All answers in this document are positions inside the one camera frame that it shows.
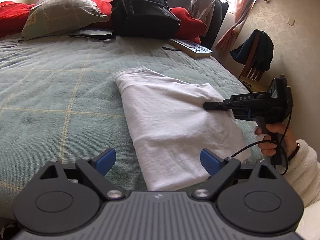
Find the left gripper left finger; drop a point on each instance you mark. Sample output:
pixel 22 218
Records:
pixel 92 171

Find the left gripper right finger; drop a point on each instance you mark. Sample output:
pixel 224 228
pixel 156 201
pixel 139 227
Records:
pixel 221 171

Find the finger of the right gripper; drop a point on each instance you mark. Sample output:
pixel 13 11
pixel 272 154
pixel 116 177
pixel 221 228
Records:
pixel 218 106

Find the white printed long-sleeve shirt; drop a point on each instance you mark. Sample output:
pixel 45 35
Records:
pixel 169 127

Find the clothes rack with garments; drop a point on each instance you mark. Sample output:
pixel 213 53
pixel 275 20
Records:
pixel 210 12

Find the wooden chair with dark garment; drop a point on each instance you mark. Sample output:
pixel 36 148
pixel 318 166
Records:
pixel 256 55

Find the paperback book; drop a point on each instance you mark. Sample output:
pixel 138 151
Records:
pixel 190 48

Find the green plaid bed blanket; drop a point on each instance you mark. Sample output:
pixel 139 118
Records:
pixel 59 100

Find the right orange curtain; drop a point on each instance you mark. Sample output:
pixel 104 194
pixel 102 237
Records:
pixel 242 11

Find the black backpack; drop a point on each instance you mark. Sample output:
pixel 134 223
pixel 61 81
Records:
pixel 140 18

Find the grey green pillow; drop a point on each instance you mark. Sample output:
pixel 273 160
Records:
pixel 55 17

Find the red quilt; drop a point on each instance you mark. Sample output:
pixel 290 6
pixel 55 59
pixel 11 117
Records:
pixel 14 16

